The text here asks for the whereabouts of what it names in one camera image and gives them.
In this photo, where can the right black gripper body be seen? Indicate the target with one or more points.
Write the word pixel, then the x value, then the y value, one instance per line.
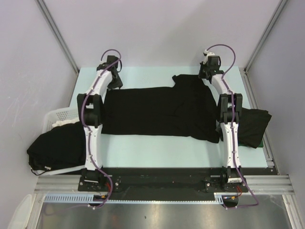
pixel 204 68

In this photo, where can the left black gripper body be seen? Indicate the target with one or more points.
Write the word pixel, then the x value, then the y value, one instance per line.
pixel 116 82

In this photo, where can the black t shirt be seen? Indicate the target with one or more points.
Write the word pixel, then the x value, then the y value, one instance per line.
pixel 186 109

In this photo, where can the white plastic laundry basket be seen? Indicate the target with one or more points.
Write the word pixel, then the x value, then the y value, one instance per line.
pixel 50 118

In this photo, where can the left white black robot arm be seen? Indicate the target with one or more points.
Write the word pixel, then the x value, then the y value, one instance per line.
pixel 91 109

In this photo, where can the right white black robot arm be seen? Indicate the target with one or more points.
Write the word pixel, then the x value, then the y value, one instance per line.
pixel 229 106

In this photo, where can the black folded shirt on stack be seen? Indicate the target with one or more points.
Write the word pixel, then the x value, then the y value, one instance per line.
pixel 252 125

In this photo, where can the grey folded shirt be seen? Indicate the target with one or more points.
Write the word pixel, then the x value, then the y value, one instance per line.
pixel 219 131

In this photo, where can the white cloth in basket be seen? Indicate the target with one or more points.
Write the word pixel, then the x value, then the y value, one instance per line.
pixel 64 122

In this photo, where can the green folded shirt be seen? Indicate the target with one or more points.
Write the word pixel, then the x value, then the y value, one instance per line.
pixel 261 145

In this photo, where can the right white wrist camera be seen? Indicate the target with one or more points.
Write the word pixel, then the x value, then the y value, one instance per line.
pixel 207 53

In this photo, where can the right aluminium corner post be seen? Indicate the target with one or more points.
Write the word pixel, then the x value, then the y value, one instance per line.
pixel 267 31

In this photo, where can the aluminium corner post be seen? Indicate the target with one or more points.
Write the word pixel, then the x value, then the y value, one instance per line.
pixel 57 34
pixel 267 31

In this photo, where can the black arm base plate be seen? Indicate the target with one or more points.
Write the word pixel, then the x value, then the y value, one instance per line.
pixel 162 184

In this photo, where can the left aluminium corner post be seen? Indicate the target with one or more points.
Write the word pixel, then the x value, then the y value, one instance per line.
pixel 57 34

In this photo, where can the right aluminium side rail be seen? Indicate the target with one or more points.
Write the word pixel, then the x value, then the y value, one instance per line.
pixel 253 104

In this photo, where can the aluminium frame rail front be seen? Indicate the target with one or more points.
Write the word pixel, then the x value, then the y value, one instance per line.
pixel 260 185

